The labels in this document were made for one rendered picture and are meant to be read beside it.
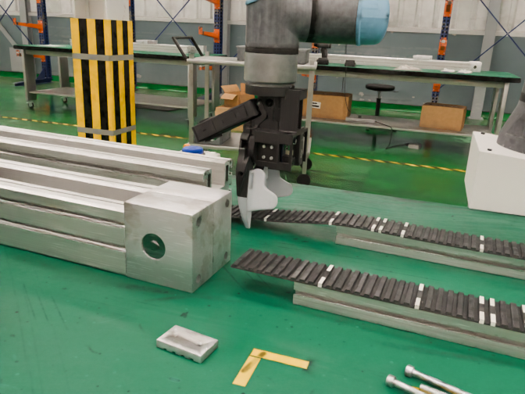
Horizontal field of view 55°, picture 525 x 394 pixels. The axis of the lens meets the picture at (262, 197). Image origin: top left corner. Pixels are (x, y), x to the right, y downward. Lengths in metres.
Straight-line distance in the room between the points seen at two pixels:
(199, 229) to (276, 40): 0.28
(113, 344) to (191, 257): 0.13
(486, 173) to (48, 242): 0.71
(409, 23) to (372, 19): 7.43
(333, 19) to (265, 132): 0.18
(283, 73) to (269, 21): 0.07
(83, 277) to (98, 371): 0.18
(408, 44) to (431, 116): 2.86
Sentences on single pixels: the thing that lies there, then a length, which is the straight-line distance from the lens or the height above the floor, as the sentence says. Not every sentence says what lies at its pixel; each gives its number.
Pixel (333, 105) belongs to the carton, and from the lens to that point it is 5.50.
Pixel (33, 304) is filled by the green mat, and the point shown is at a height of 0.78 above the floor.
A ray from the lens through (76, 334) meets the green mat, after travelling 0.54.
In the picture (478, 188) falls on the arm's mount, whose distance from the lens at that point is 0.98.
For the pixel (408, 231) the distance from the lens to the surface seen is 0.73.
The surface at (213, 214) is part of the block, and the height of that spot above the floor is 0.86.
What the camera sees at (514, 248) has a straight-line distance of 0.73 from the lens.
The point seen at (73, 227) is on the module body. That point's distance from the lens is 0.66.
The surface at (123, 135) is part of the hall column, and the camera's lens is 4.08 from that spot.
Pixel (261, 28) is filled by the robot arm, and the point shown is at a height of 1.07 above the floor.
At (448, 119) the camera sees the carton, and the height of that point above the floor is 0.33.
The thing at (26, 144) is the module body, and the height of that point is 0.86.
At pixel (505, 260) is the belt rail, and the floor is 0.80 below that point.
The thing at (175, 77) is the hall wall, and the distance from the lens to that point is 9.25.
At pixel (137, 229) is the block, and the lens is 0.60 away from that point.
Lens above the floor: 1.06
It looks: 18 degrees down
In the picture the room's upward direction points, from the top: 3 degrees clockwise
